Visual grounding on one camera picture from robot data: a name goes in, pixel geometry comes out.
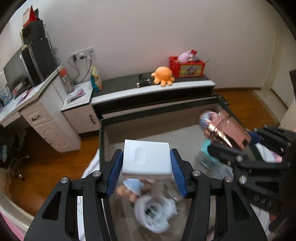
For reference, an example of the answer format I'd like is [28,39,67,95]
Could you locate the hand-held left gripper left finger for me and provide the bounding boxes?
[24,149,124,241]

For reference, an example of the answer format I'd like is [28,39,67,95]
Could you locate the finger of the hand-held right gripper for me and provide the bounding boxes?
[207,142,292,172]
[248,126,296,153]

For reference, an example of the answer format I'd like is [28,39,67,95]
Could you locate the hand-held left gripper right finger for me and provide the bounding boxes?
[170,149,269,241]

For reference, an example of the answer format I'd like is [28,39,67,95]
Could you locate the rose gold cup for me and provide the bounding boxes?
[203,110,252,149]

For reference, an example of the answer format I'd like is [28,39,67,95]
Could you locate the white box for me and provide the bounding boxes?
[122,139,173,180]

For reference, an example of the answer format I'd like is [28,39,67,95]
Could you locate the pink storage box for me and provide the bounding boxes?
[99,95,257,241]

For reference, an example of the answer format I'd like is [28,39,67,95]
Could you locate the clear plastic case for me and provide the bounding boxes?
[196,158,233,178]

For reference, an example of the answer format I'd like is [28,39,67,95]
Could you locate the teal pouch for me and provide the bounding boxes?
[196,141,213,163]

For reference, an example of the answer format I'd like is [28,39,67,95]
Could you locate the small doll figure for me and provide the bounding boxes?
[116,178,149,205]

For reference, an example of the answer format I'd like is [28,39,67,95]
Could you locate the blue-haired figure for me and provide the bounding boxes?
[199,110,217,127]

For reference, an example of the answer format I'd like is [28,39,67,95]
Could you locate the white round gadget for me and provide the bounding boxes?
[134,195,178,233]

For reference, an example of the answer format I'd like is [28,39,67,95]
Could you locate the white nightstand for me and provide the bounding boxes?
[61,81,102,135]

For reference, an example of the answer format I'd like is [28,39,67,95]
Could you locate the low black cabinet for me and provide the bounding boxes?
[91,74,217,117]

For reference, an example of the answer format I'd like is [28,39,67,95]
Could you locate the white desk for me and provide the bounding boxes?
[0,67,82,154]

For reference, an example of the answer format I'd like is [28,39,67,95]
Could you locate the red crate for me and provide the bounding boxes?
[169,56,206,78]

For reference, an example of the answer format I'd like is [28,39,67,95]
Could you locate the snack bag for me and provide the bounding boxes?
[90,66,103,92]

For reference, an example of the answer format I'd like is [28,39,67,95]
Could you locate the orange octopus plush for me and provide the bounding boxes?
[151,66,175,88]

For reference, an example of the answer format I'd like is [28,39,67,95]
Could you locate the red-capped bottle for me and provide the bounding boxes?
[59,68,75,94]

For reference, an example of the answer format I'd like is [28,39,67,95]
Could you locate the pink plush toy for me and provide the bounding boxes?
[177,51,194,63]

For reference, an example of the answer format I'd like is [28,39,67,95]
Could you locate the pink blanket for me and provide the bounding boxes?
[0,209,26,241]

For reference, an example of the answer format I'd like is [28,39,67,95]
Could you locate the black computer tower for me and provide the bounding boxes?
[21,37,57,87]

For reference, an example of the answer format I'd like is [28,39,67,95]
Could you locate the black monitor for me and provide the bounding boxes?
[3,48,32,93]

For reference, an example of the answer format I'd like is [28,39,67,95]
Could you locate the black speaker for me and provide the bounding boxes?
[21,19,45,45]

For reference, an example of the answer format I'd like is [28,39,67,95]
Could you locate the red desk calendar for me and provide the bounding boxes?
[22,5,40,27]

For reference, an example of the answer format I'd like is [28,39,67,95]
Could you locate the white door frame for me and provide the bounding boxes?
[261,32,296,130]

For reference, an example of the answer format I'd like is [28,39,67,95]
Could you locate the black cables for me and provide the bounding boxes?
[68,53,93,85]

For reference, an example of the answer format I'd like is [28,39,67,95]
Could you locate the white wall socket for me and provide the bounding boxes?
[70,47,94,61]

